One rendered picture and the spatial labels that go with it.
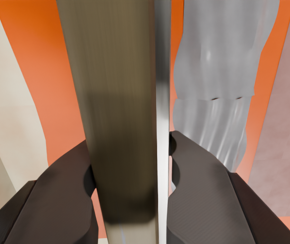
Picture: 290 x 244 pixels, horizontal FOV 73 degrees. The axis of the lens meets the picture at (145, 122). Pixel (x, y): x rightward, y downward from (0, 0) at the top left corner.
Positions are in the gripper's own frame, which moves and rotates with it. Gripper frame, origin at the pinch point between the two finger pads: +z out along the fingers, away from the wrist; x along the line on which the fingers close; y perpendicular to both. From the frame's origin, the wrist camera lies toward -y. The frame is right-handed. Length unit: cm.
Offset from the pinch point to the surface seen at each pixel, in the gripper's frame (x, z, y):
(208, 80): 6.1, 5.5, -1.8
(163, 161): 2.0, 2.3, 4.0
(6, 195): -15.0, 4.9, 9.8
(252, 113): 10.8, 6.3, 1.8
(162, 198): 1.8, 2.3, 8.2
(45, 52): -7.3, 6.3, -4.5
